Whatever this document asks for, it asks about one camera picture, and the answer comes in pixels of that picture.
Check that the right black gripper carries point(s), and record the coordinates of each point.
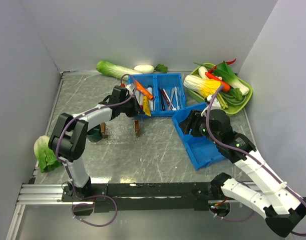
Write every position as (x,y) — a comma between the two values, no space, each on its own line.
(186,124)

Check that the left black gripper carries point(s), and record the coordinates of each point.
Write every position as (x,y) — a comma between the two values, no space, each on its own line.
(136,108)

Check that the yellow toothpaste tube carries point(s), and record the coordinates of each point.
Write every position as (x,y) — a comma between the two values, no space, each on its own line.
(146,108)

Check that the orange toothpaste tube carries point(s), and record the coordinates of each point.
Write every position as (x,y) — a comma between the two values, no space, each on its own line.
(142,90)

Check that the dark green mug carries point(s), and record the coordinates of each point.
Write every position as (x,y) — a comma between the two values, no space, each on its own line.
(94,135)

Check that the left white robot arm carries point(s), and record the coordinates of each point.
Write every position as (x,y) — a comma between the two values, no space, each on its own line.
(68,139)

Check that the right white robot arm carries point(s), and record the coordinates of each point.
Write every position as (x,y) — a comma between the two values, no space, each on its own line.
(281,208)

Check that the white toothbrush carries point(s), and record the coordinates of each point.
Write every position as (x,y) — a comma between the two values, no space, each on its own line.
(175,95)

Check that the blue toiletry double bin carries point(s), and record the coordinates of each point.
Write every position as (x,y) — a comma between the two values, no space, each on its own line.
(166,82)

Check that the red toothbrush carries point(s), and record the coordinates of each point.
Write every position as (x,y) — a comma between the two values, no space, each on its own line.
(165,97)

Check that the green vegetable tray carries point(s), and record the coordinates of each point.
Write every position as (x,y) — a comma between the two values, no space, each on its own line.
(230,110)

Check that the white radish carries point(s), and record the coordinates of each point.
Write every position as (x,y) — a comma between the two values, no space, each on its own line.
(144,69)

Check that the yellow white cabbage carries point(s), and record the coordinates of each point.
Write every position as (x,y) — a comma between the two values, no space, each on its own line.
(204,87)

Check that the long green napa cabbage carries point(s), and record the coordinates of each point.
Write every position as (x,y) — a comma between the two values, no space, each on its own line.
(112,70)

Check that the green beans bundle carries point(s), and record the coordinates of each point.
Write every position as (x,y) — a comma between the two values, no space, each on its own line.
(231,100)

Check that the orange carrot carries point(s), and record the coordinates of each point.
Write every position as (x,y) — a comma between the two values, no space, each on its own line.
(226,87)

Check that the bok choy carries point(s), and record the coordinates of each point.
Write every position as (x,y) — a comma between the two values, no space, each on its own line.
(229,77)

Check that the red chili pepper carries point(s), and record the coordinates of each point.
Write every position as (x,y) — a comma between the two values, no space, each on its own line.
(218,65)

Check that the small green cabbage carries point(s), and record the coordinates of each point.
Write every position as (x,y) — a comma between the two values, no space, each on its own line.
(45,156)

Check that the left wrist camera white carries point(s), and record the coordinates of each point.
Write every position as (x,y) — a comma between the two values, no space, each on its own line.
(130,87)

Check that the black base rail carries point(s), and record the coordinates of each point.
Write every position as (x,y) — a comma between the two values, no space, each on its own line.
(148,196)

